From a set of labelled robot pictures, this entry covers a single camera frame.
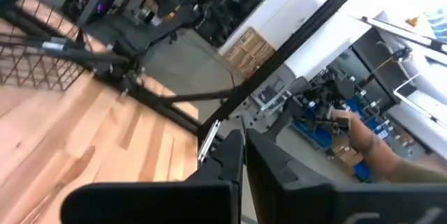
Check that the person's hand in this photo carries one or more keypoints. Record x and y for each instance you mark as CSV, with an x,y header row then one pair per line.
x,y
352,130

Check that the person's forearm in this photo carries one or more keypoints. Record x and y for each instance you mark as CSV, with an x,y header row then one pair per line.
x,y
384,161

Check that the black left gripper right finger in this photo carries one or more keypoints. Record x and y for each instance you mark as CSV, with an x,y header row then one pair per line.
x,y
297,199

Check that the white desk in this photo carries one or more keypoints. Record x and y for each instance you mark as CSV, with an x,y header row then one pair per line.
x,y
429,112

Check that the blue storage bin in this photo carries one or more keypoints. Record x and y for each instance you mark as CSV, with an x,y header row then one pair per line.
x,y
314,136

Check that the wooden cabinet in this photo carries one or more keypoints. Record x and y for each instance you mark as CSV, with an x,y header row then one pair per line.
x,y
249,53

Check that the black aluminium table frame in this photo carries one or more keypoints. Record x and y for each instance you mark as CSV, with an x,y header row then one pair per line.
x,y
279,53

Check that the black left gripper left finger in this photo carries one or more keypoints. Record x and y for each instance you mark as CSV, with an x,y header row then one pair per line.
x,y
157,203

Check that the silver metal strip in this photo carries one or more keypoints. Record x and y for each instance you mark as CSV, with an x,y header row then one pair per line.
x,y
209,142

